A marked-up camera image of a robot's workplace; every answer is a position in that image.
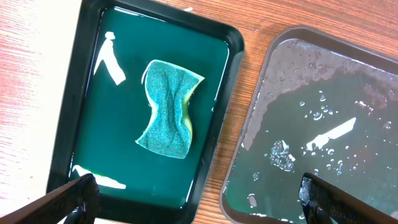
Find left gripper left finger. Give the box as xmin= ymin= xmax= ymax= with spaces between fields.
xmin=1 ymin=174 xmax=99 ymax=224

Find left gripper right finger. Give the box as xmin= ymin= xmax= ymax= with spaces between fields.
xmin=299 ymin=172 xmax=397 ymax=224

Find small black water tray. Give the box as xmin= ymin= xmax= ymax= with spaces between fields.
xmin=47 ymin=1 xmax=244 ymax=223

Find green yellow sponge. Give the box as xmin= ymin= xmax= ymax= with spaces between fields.
xmin=136 ymin=60 xmax=205 ymax=159

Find large dark serving tray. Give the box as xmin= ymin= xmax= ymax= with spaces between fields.
xmin=220 ymin=26 xmax=397 ymax=223

